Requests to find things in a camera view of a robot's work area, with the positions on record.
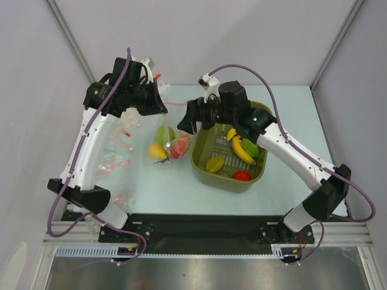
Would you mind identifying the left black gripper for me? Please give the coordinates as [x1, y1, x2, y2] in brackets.
[127, 78, 167, 116]

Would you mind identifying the green cabbage toy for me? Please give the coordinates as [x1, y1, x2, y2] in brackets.
[155, 125, 175, 146]

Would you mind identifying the red mango toy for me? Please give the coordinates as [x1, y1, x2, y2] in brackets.
[169, 138, 190, 160]

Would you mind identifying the clear zip top bag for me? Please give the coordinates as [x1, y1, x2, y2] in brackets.
[148, 89, 196, 164]

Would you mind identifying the olive green plastic bin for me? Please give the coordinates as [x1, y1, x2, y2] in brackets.
[189, 101, 277, 194]

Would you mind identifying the green onion toy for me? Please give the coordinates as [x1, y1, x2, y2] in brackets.
[154, 158, 171, 164]

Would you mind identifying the yellow lemon toy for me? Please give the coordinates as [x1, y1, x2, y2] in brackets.
[148, 143, 168, 160]

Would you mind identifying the long yellow banana toy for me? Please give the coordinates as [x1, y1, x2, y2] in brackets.
[232, 135, 256, 166]

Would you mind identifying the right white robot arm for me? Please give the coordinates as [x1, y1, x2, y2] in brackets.
[178, 81, 351, 242]

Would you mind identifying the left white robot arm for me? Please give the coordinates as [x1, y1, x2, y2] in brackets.
[47, 57, 167, 242]

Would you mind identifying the pile of zip bags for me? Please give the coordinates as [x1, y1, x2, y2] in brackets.
[79, 108, 145, 230]

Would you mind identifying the small yellow banana toy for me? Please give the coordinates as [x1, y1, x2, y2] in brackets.
[226, 127, 236, 141]

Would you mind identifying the yellow starfruit toy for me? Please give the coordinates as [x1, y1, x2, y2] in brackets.
[206, 156, 225, 173]

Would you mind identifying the red tomato toy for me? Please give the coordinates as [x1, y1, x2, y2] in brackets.
[232, 170, 252, 181]

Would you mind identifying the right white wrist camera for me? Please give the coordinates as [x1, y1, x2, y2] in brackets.
[198, 73, 220, 103]

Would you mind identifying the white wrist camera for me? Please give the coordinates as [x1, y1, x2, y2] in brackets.
[141, 58, 155, 74]
[198, 73, 220, 103]

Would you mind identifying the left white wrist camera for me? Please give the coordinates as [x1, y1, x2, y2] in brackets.
[141, 58, 155, 74]

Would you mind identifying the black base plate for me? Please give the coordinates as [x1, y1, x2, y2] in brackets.
[60, 212, 351, 254]

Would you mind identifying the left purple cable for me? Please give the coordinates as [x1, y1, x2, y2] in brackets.
[48, 47, 148, 266]

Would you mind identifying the aluminium frame rail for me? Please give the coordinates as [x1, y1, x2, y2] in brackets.
[44, 221, 373, 247]

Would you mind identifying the white slotted cable duct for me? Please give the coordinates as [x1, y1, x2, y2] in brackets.
[55, 245, 143, 258]

